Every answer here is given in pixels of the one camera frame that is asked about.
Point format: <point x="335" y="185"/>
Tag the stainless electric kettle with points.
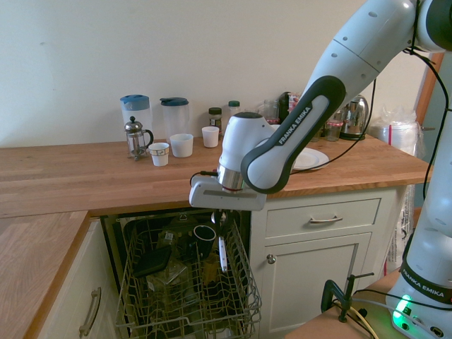
<point x="356" y="118"/>

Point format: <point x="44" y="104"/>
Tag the clear plastic bag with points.
<point x="399" y="134"/>

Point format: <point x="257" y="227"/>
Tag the white dinner plate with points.
<point x="312" y="159"/>

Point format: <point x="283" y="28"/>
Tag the metal cabinet knob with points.
<point x="270" y="259"/>

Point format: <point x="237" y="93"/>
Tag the white kitchen cabinet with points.
<point x="318" y="254"/>
<point x="70" y="282"/>

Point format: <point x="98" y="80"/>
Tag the black container lid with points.
<point x="153" y="262"/>

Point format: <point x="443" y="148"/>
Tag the tall pitcher light blue lid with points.
<point x="136" y="113"/>

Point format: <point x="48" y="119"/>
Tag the small patterned cup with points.
<point x="159" y="155"/>

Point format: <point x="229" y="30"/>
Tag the clear drinking glass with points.
<point x="270" y="111"/>

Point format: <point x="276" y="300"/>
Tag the glass jar gingham lid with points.
<point x="334" y="131"/>

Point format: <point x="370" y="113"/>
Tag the black mug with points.
<point x="205" y="234"/>

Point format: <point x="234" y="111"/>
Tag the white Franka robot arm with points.
<point x="293" y="141"/>

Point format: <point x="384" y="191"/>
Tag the black table clamp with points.
<point x="332" y="289"/>

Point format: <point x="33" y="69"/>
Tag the small plain white cup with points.
<point x="210" y="137"/>

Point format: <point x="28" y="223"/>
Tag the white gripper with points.
<point x="212" y="197"/>

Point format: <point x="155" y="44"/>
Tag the clear glass container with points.
<point x="169" y="275"/>

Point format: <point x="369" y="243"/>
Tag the black shaker bottle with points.
<point x="284" y="106"/>

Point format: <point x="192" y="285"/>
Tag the wooden door frame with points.
<point x="429" y="92"/>

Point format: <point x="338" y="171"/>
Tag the clear pitcher dark blue lid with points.
<point x="174" y="116"/>

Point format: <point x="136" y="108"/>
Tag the spice jars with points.
<point x="215" y="121"/>

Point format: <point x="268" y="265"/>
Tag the glass french press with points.
<point x="136" y="141"/>

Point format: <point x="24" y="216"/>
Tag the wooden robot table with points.
<point x="318" y="328"/>

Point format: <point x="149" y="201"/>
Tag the clear spice jar green lid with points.
<point x="233" y="109"/>

